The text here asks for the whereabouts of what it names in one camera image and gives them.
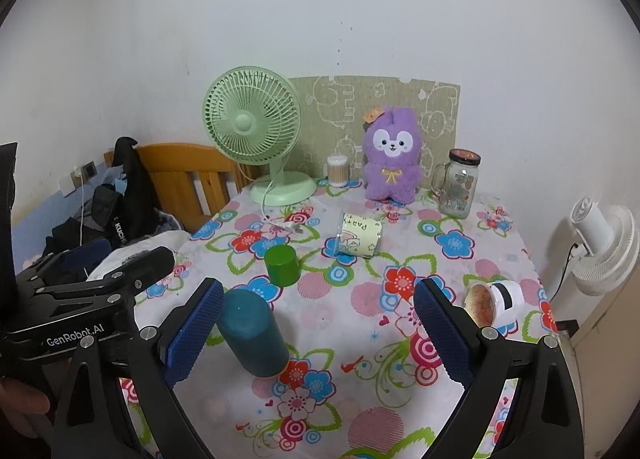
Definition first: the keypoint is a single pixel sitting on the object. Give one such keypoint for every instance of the black bag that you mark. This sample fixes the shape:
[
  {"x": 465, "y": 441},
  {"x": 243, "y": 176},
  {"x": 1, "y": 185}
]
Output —
[{"x": 127, "y": 189}]

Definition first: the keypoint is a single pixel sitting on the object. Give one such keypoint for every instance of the wall socket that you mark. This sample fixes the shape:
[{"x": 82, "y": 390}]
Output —
[{"x": 89, "y": 170}]

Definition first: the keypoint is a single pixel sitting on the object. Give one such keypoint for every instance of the cotton swab jar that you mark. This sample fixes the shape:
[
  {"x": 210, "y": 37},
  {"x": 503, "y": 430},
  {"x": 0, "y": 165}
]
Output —
[{"x": 337, "y": 171}]

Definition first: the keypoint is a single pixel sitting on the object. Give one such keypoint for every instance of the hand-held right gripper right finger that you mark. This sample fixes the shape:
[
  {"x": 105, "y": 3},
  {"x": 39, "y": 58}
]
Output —
[{"x": 445, "y": 334}]

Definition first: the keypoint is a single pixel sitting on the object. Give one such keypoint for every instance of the white fan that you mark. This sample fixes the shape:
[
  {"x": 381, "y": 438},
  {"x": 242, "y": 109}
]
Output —
[{"x": 607, "y": 249}]

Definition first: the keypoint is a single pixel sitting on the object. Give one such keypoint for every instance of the person's left hand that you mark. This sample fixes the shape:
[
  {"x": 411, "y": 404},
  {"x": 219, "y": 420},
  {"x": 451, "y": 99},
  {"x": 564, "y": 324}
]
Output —
[{"x": 22, "y": 401}]

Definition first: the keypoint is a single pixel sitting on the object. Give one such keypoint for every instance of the wooden bed headboard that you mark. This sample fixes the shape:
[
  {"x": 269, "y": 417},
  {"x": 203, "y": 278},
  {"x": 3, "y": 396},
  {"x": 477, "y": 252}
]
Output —
[{"x": 185, "y": 174}]

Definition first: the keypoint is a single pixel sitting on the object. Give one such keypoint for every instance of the glass mug jar with lid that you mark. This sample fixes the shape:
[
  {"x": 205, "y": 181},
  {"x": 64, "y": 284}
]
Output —
[{"x": 457, "y": 189}]

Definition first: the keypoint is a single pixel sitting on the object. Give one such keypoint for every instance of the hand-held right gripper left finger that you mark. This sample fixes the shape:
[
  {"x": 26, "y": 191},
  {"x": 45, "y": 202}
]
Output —
[{"x": 197, "y": 329}]

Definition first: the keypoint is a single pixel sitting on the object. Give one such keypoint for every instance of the green patterned board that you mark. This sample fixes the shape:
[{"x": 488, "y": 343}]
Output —
[{"x": 325, "y": 104}]

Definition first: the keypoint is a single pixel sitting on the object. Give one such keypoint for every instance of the small green cup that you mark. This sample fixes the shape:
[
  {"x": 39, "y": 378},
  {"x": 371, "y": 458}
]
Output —
[{"x": 281, "y": 265}]

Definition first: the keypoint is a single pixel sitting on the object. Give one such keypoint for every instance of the pile of clothes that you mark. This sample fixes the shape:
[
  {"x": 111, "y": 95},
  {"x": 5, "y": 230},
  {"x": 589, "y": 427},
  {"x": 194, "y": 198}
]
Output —
[{"x": 165, "y": 244}]

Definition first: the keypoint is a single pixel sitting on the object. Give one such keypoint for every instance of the floral tablecloth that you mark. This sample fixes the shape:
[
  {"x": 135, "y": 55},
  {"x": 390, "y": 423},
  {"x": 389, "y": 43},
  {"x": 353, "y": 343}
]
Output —
[{"x": 350, "y": 299}]

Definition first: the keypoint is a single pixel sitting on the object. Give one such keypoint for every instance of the green desk fan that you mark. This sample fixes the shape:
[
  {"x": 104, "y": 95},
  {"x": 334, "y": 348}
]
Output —
[{"x": 245, "y": 124}]

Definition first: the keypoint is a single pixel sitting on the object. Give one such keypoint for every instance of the dark teal cup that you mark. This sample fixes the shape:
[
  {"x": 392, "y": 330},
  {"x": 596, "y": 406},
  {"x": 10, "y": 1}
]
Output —
[{"x": 252, "y": 331}]

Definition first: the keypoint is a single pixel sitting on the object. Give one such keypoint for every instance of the white cup with black band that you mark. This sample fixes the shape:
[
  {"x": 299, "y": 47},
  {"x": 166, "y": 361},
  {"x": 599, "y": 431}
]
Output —
[{"x": 505, "y": 299}]

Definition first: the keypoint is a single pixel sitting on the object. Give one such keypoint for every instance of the purple plush rabbit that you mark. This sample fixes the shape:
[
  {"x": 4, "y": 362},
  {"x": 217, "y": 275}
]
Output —
[{"x": 395, "y": 141}]

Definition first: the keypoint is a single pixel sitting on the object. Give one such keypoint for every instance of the yellow printed cup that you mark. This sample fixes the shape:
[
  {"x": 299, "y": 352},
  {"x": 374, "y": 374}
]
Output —
[{"x": 360, "y": 234}]

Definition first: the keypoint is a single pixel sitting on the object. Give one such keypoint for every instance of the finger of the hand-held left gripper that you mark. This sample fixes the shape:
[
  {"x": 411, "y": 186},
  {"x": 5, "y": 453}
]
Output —
[{"x": 147, "y": 264}]

